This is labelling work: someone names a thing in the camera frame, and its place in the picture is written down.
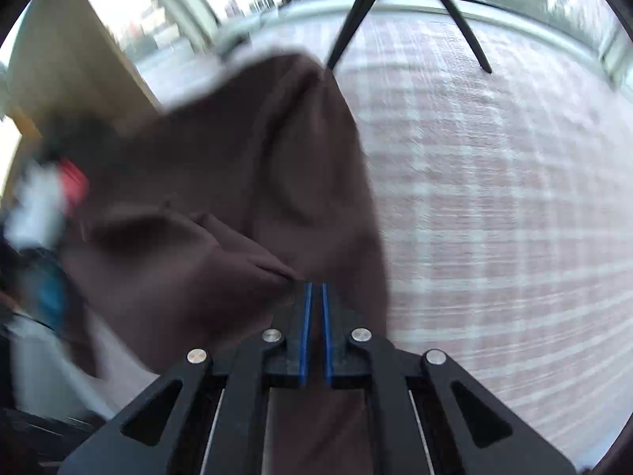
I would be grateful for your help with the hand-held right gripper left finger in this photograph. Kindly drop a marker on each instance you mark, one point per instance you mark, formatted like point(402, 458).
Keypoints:
point(307, 336)

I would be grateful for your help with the light wooden board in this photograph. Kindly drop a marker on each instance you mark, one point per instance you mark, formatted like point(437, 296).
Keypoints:
point(64, 49)

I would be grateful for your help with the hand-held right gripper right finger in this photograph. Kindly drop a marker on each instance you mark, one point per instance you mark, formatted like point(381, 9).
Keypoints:
point(326, 336)

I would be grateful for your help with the brown shirt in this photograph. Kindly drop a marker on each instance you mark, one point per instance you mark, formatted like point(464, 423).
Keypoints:
point(247, 183)

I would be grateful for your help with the white bay window frame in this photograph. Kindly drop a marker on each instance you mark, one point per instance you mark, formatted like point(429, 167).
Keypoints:
point(198, 5)

